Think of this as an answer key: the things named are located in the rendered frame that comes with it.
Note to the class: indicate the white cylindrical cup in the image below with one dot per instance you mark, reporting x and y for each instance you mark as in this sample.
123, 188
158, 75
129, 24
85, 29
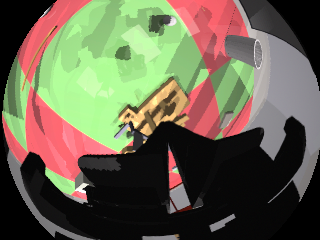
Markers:
244, 49

